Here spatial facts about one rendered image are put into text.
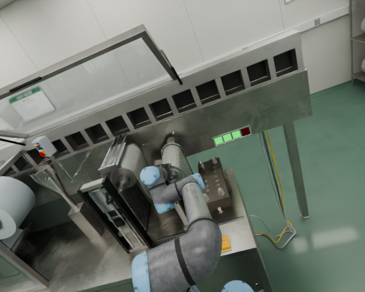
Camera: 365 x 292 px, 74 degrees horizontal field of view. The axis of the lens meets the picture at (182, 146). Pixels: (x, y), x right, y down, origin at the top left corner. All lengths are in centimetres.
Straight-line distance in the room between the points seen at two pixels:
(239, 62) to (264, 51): 14
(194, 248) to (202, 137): 106
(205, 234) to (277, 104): 111
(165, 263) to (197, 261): 7
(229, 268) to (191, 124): 86
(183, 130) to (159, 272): 107
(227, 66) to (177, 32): 235
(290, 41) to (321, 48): 278
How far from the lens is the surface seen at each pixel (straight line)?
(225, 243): 136
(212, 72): 144
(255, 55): 147
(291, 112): 165
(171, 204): 98
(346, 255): 237
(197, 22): 373
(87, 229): 184
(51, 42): 417
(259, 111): 158
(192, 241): 63
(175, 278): 63
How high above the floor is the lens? 201
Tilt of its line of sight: 29 degrees down
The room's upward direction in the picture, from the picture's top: 25 degrees counter-clockwise
